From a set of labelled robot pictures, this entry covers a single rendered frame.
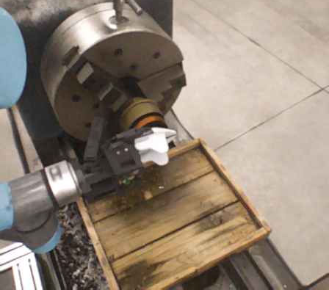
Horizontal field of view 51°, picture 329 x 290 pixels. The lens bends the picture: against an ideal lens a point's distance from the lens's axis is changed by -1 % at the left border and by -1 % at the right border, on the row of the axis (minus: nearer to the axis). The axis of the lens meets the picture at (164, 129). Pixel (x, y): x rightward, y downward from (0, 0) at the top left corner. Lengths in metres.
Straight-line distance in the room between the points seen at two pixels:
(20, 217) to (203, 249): 0.38
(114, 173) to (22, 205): 0.16
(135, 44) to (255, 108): 1.71
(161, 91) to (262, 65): 2.02
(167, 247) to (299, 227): 1.20
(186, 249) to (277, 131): 1.57
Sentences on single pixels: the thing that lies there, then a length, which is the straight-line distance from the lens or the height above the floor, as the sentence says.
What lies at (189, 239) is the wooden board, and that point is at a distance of 0.79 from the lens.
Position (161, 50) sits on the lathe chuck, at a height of 1.17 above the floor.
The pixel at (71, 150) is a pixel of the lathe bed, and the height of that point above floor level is 0.86.
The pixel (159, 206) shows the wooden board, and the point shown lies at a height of 0.89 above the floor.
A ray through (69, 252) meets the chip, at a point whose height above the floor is 0.59.
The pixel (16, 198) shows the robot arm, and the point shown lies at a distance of 0.62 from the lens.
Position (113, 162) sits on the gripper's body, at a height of 1.12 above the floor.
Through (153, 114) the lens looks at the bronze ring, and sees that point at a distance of 0.69.
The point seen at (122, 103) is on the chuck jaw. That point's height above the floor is 1.13.
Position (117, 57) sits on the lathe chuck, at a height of 1.18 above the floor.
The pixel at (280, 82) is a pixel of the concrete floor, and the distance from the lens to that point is 2.61.
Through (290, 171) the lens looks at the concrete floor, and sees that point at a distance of 2.09.
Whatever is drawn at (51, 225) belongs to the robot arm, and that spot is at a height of 1.00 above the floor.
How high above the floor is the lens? 1.61
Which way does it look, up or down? 48 degrees down
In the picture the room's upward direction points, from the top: straight up
